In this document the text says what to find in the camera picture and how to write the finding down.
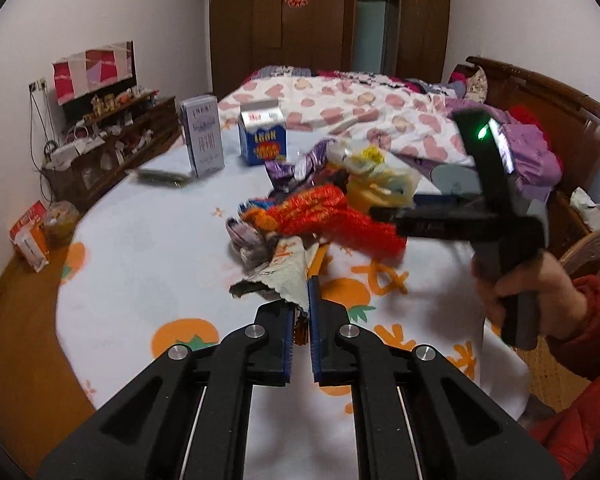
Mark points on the clear bag of snacks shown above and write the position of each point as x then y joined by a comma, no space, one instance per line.
60,222

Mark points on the grey purple striped wrapper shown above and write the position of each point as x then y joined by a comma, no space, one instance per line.
247,242

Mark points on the wooden bed headboard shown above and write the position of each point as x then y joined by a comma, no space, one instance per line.
570,110

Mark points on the floral pillow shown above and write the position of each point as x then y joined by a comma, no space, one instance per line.
476,85

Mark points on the wicker chair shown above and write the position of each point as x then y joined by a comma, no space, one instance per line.
595,250

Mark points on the blue milk carton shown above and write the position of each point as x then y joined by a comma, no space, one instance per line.
262,135

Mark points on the white purple paper box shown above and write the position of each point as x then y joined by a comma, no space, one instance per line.
204,135

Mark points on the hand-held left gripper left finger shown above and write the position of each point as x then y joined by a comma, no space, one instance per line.
287,342

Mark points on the silver cone-shaped wrapper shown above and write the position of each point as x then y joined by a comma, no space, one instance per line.
285,275

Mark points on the purple foil wrapper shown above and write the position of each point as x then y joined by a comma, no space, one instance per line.
292,165

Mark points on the purple quilt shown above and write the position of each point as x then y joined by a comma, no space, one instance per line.
525,145

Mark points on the white orange-print tablecloth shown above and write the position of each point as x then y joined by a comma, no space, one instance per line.
155,250

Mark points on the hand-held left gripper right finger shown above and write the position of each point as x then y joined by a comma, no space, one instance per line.
314,320

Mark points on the yellow white plastic bag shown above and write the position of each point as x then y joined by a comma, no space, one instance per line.
375,170

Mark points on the television with red-white cover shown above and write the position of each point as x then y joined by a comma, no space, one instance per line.
92,72

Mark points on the pink heart print blanket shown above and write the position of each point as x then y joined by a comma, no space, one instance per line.
360,110

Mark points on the orange white packet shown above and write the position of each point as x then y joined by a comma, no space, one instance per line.
27,240

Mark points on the red knitted cloth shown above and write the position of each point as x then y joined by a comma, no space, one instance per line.
525,115

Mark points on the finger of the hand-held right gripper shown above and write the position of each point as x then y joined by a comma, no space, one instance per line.
445,199
440,225

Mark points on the red orange foil wrapper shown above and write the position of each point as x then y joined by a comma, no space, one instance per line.
330,215

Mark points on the dark wooden television cabinet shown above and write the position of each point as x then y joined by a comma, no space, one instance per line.
115,150

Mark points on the brown wooden wardrobe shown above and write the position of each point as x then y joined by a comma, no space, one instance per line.
310,35

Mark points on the person's right hand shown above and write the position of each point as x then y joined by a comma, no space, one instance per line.
545,290

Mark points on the dark patterned bedding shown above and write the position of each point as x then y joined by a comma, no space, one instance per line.
360,77

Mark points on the blue orange snack wrapper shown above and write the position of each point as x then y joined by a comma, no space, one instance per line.
257,206

